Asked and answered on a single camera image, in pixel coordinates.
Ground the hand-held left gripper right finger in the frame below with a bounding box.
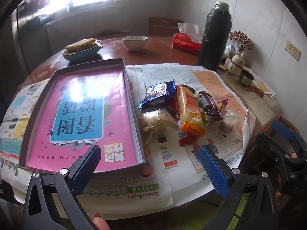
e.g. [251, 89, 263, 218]
[199, 146, 285, 230]

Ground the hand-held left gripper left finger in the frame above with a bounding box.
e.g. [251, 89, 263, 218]
[23, 144, 102, 230]

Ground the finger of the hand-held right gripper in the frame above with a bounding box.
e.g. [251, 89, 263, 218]
[255, 133, 295, 170]
[272, 120, 307, 159]

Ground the red snack packet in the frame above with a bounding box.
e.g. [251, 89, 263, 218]
[179, 131, 204, 146]

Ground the clear green cake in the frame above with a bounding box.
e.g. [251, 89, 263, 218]
[219, 110, 240, 132]

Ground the green snack packet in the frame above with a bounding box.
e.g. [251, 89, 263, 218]
[195, 90, 211, 127]

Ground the magenta snack packet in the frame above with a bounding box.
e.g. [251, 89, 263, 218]
[209, 98, 229, 122]

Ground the orange snack packet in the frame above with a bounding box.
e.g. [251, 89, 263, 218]
[176, 85, 207, 136]

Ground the clear bag of pastries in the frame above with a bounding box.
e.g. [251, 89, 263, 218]
[138, 108, 179, 145]

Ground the black snack packet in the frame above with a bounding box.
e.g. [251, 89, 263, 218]
[179, 84, 196, 94]

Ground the pink shallow cardboard box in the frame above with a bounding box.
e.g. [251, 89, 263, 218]
[19, 58, 147, 174]

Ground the person's left hand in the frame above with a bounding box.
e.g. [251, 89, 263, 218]
[92, 212, 113, 230]

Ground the folded red white leaflet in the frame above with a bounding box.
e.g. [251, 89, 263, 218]
[242, 109, 257, 149]

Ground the newspaper with cartoon pictures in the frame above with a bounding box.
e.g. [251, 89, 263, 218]
[153, 122, 250, 194]

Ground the beige paper sheet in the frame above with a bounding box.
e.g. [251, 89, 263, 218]
[217, 72, 282, 127]

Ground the pale yellow envelope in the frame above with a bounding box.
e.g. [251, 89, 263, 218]
[249, 73, 276, 100]

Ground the colourful student newspaper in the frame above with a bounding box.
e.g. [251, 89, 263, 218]
[0, 79, 174, 209]

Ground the steel cup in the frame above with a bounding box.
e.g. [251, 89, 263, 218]
[239, 71, 255, 85]

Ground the dark purple snack packet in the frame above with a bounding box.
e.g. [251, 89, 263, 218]
[198, 93, 217, 113]

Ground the pink book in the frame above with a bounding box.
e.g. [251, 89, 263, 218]
[26, 66, 144, 173]

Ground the white rabbit figurine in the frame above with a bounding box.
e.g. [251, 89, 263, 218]
[228, 52, 245, 76]

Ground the orange tinted newspaper sheet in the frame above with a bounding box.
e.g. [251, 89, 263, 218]
[189, 67, 247, 115]

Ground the blue cookie packet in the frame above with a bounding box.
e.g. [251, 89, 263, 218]
[139, 79, 177, 111]

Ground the white bottle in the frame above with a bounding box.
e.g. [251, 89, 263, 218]
[224, 44, 240, 60]

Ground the red white bead flower ornament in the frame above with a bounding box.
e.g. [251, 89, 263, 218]
[228, 30, 255, 53]

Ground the white newspaper with black text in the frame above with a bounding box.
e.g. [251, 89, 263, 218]
[126, 63, 199, 96]

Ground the blue bowl with food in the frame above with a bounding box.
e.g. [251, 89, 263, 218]
[62, 44, 101, 61]

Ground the black thermos flask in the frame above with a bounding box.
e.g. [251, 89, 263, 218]
[197, 1, 233, 71]

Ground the flat pancake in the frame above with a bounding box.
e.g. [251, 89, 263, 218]
[66, 38, 97, 52]

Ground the red tissue box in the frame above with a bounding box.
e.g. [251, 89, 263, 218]
[171, 23, 204, 55]

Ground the white ceramic bowl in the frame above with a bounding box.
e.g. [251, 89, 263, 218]
[122, 35, 148, 51]

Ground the dark cabinet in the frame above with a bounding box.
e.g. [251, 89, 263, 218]
[11, 0, 55, 72]

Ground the wooden chair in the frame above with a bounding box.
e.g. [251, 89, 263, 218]
[148, 17, 184, 37]

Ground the red beaded bracelet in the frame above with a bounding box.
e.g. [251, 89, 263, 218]
[246, 85, 265, 97]

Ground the wall socket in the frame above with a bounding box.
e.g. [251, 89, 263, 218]
[285, 40, 301, 61]

